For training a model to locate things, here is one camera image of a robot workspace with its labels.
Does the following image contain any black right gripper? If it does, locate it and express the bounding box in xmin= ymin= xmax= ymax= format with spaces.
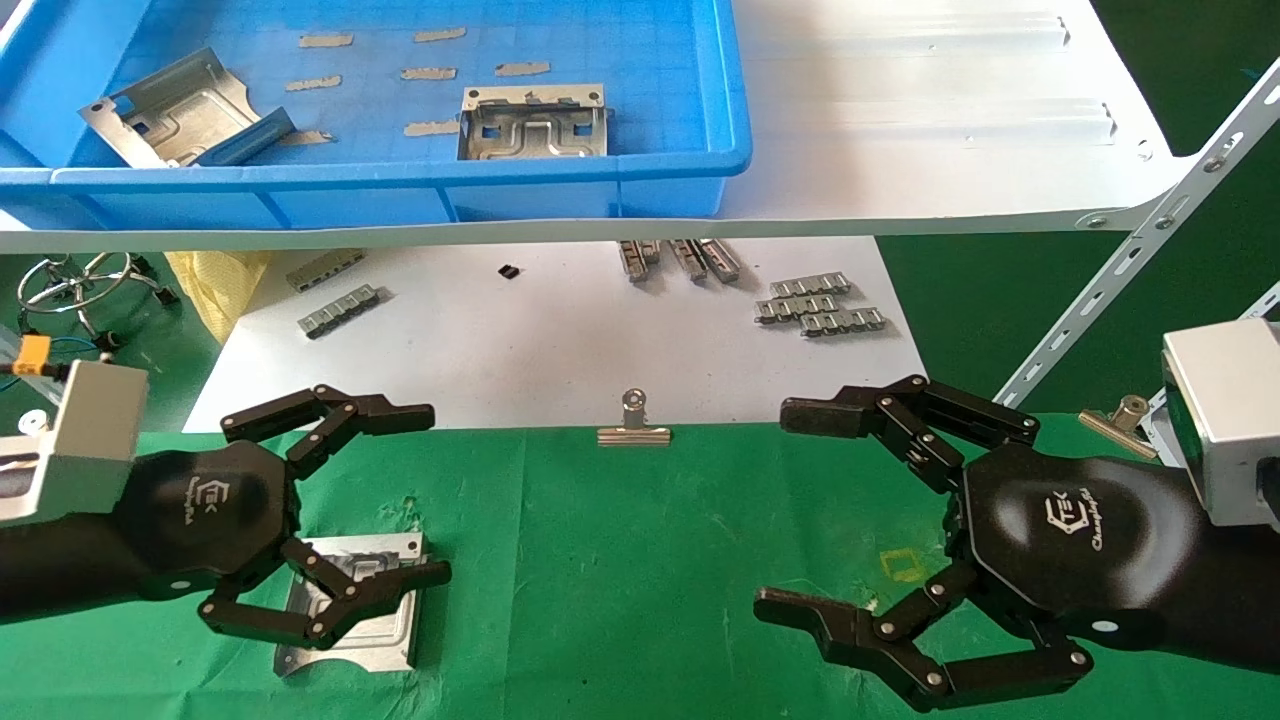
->
xmin=753 ymin=375 xmax=1201 ymax=713

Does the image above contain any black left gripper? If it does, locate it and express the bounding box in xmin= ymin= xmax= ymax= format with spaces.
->
xmin=125 ymin=384 xmax=453 ymax=651

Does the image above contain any stamped metal bracket part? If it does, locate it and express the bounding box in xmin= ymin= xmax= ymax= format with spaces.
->
xmin=457 ymin=84 xmax=611 ymax=161
xmin=80 ymin=47 xmax=296 ymax=169
xmin=273 ymin=533 xmax=426 ymax=679

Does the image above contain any white flat board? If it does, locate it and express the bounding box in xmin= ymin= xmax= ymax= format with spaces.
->
xmin=183 ymin=237 xmax=941 ymax=433

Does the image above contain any green table cloth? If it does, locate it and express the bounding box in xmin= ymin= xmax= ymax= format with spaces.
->
xmin=0 ymin=415 xmax=1280 ymax=720

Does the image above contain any silver binder clip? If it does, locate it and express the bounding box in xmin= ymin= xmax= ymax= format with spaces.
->
xmin=597 ymin=388 xmax=672 ymax=447

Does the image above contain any yellow cloth bag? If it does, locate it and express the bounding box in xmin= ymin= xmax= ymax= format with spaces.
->
xmin=165 ymin=250 xmax=271 ymax=344

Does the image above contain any brass binder clip right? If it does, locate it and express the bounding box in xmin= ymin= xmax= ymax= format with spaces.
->
xmin=1078 ymin=395 xmax=1161 ymax=461

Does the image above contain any chrome chair base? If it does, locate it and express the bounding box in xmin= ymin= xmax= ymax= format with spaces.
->
xmin=15 ymin=252 xmax=181 ymax=351

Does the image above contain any white metal shelf board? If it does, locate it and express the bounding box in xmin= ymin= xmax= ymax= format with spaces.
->
xmin=0 ymin=0 xmax=1196 ymax=256

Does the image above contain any white perforated shelf brace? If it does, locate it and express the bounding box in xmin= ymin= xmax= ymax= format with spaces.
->
xmin=990 ymin=60 xmax=1280 ymax=411

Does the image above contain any blue plastic tray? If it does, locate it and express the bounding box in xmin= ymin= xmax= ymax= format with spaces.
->
xmin=0 ymin=0 xmax=753 ymax=231

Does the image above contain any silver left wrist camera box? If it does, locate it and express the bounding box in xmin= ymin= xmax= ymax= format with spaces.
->
xmin=0 ymin=360 xmax=151 ymax=529

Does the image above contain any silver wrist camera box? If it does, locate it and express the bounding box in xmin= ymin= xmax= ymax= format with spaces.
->
xmin=0 ymin=360 xmax=151 ymax=529
xmin=1160 ymin=318 xmax=1280 ymax=529

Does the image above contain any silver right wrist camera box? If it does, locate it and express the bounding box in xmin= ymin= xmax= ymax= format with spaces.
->
xmin=1160 ymin=318 xmax=1280 ymax=529

